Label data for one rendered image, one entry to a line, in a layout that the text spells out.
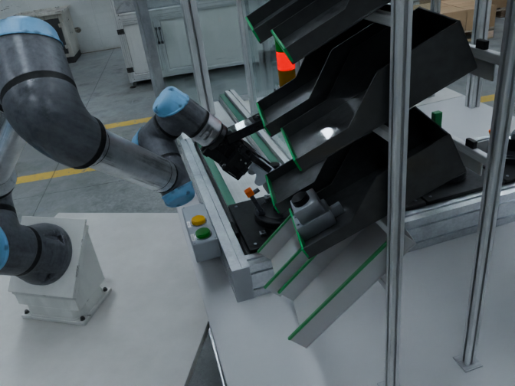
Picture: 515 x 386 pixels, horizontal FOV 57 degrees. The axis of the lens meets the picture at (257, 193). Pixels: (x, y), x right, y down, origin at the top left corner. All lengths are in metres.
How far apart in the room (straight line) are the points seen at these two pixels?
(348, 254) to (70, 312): 0.71
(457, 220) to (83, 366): 1.00
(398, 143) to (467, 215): 0.73
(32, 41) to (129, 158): 0.25
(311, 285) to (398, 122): 0.43
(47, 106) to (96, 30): 8.49
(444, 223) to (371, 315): 0.35
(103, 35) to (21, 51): 8.43
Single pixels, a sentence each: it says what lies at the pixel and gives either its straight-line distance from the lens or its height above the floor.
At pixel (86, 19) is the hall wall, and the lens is 9.26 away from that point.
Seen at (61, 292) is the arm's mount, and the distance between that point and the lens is 1.26.
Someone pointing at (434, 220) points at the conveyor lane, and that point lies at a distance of 1.34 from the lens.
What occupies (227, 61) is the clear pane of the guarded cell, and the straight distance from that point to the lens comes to 2.52.
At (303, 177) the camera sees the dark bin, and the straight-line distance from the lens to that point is 0.96.
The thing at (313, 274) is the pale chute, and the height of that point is 1.05.
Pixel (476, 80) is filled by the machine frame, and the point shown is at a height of 0.98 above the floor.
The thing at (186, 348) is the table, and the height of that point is 0.86.
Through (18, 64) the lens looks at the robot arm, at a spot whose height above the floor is 1.53.
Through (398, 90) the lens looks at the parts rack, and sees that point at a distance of 0.66.
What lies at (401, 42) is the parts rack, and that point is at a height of 1.52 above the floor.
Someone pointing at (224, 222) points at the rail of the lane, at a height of 0.96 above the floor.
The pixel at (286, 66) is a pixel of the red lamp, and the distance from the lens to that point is 1.35.
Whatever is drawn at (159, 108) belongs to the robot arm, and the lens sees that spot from 1.10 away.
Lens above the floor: 1.67
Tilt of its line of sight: 29 degrees down
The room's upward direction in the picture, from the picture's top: 8 degrees counter-clockwise
